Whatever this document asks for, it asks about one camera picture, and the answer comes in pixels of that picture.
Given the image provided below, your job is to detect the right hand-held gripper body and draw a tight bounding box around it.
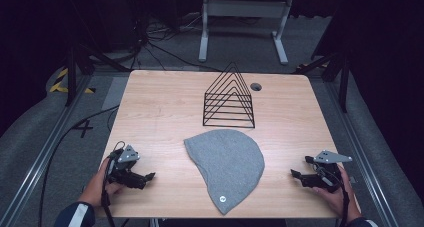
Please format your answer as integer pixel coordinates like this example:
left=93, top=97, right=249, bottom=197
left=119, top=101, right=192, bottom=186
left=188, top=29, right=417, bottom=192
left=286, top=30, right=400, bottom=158
left=312, top=149, right=353, bottom=190

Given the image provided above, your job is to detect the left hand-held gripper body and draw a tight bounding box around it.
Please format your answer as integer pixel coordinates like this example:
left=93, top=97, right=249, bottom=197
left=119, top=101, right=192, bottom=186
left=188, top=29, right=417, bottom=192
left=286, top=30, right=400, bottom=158
left=106, top=144, right=142, bottom=185

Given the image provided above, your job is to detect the grey knit beanie hat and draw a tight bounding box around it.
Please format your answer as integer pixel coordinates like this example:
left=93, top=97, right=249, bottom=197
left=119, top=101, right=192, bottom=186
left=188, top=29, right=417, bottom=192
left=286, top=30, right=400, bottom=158
left=183, top=128, right=266, bottom=216

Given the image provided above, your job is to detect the black wire rack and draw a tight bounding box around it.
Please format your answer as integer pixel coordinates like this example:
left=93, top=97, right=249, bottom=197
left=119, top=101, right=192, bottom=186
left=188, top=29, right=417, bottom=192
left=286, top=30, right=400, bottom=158
left=202, top=61, right=256, bottom=129

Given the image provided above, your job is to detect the person's right hand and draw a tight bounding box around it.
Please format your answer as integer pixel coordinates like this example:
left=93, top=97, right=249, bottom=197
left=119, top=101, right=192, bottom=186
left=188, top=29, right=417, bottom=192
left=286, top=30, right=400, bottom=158
left=312, top=164, right=362, bottom=220

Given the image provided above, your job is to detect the person's left hand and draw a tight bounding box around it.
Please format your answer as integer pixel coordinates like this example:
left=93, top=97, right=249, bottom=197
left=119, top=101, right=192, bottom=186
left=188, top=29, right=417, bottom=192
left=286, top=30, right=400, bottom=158
left=79, top=158, right=127, bottom=208

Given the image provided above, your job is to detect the black tripod stand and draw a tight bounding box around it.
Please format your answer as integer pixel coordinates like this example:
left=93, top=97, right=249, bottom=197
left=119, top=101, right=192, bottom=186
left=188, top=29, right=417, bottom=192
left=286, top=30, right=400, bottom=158
left=293, top=51, right=352, bottom=114
left=64, top=41, right=132, bottom=107

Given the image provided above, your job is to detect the aluminium floor rail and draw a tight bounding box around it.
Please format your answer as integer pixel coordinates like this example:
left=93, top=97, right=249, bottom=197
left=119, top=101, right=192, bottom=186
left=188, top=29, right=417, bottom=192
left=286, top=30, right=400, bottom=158
left=323, top=80, right=403, bottom=227
left=0, top=74, right=95, bottom=227

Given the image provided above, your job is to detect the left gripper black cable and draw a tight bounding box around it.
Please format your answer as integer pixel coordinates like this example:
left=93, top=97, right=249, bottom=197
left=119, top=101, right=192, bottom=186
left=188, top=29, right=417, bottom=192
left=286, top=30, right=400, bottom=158
left=101, top=140, right=127, bottom=227

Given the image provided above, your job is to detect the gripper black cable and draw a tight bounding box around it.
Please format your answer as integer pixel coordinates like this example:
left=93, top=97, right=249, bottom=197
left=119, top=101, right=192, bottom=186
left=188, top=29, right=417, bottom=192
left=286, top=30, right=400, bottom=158
left=335, top=179, right=351, bottom=227
left=101, top=140, right=127, bottom=227

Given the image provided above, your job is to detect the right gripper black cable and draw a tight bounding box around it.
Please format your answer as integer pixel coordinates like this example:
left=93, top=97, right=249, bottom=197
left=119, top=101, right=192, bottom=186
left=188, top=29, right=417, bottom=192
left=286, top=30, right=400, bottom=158
left=335, top=179, right=351, bottom=227

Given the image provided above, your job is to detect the black floor cable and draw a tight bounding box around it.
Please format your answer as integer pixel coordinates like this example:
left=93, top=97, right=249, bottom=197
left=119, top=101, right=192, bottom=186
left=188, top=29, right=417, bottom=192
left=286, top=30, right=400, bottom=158
left=37, top=104, right=120, bottom=227

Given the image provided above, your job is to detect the bundle of black cables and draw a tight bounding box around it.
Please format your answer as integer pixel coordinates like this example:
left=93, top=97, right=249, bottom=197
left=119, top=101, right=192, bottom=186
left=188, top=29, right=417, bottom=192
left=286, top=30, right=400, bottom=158
left=129, top=6, right=222, bottom=73

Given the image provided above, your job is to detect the white metal stand frame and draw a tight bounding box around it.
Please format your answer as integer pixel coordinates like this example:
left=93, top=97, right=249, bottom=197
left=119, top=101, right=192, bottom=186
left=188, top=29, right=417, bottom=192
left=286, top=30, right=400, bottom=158
left=198, top=0, right=294, bottom=66

